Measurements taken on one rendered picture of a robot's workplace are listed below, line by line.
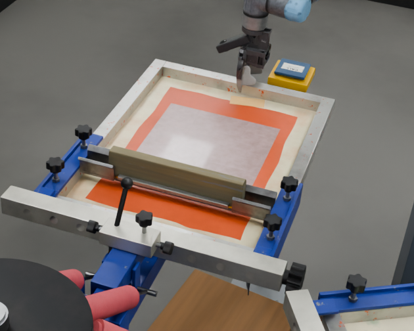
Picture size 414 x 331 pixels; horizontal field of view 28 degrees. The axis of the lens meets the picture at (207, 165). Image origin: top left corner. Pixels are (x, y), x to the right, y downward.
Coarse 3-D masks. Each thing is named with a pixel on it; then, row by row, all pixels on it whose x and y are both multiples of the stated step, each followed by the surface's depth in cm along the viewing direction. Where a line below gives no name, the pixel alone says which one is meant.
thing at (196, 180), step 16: (112, 160) 209; (128, 160) 207; (144, 160) 206; (160, 160) 206; (144, 176) 209; (160, 176) 207; (176, 176) 205; (192, 176) 203; (208, 176) 202; (224, 176) 202; (192, 192) 206; (208, 192) 205; (224, 192) 203; (240, 192) 201
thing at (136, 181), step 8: (120, 176) 210; (128, 176) 210; (136, 184) 209; (144, 184) 208; (152, 184) 208; (168, 192) 207; (176, 192) 206; (184, 192) 206; (200, 200) 205; (208, 200) 204; (216, 200) 205
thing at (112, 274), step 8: (112, 248) 181; (112, 256) 179; (120, 256) 179; (128, 256) 179; (136, 256) 180; (144, 256) 185; (104, 264) 177; (112, 264) 177; (120, 264) 177; (128, 264) 177; (104, 272) 175; (112, 272) 175; (120, 272) 175; (128, 272) 176; (96, 280) 173; (104, 280) 173; (112, 280) 173; (120, 280) 173; (128, 280) 178; (96, 288) 173; (104, 288) 172; (112, 288) 171
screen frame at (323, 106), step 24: (144, 72) 255; (168, 72) 259; (192, 72) 257; (216, 72) 258; (144, 96) 248; (264, 96) 252; (288, 96) 250; (312, 96) 250; (120, 120) 234; (312, 144) 229; (216, 240) 193
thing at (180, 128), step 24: (168, 96) 251; (192, 96) 252; (168, 120) 240; (192, 120) 241; (216, 120) 242; (144, 144) 229; (168, 144) 230; (192, 144) 231; (96, 192) 210; (120, 192) 211; (144, 192) 212
